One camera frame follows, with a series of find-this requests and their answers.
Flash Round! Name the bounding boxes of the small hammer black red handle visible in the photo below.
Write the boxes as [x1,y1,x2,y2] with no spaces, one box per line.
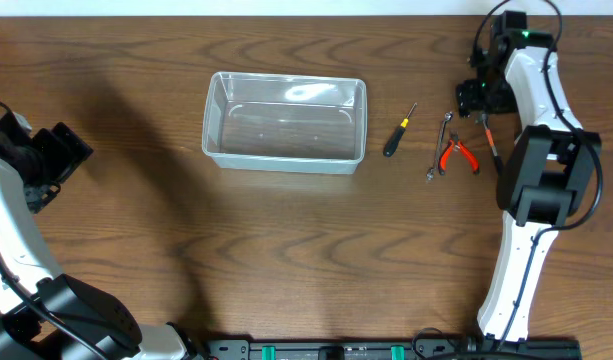
[479,112,504,175]

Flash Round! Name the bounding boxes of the clear plastic storage container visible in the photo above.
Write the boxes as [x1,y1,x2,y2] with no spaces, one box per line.
[202,71,368,175]

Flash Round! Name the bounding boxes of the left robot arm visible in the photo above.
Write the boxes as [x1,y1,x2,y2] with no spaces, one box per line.
[0,107,209,359]

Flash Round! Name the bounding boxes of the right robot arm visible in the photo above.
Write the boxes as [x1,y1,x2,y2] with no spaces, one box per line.
[455,10,603,349]

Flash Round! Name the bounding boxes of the silver double-ended wrench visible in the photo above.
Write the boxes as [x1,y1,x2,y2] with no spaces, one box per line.
[426,112,453,182]

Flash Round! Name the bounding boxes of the black yellow screwdriver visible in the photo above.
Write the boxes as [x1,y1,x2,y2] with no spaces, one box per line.
[382,103,418,157]

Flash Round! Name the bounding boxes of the red handled pliers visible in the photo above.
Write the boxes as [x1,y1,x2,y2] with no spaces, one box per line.
[438,131,480,175]

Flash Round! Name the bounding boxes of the black right cable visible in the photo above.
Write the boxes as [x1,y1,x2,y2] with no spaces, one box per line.
[410,0,605,359]

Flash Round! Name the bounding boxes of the black cable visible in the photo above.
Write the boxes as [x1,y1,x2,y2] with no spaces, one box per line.
[0,94,112,360]
[410,0,605,359]

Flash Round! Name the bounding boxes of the black left cable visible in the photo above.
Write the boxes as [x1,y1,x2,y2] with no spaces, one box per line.
[0,94,112,360]

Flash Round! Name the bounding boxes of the black mounting rail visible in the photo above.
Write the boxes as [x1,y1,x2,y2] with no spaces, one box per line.
[197,335,582,360]

